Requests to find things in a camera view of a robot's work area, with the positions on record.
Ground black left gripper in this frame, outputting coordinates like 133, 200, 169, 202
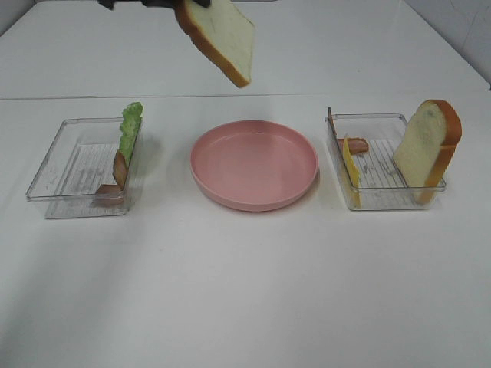
97, 0, 213, 11

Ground bread slice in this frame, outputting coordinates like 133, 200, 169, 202
175, 0, 255, 88
393, 100, 462, 205

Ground green lettuce leaf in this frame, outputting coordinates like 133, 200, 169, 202
119, 101, 143, 166

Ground bacon strip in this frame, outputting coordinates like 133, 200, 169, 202
93, 149, 128, 207
328, 108, 370, 155

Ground left clear plastic tray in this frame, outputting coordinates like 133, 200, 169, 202
26, 117, 144, 219

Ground clear plastic tray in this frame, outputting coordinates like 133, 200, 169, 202
26, 117, 144, 219
325, 113, 447, 211

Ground pink round plate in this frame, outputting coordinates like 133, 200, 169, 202
189, 120, 318, 212

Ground right clear plastic tray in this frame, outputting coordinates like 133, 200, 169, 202
325, 113, 447, 211

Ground yellow cheese slice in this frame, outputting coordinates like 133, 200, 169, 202
342, 136, 361, 209

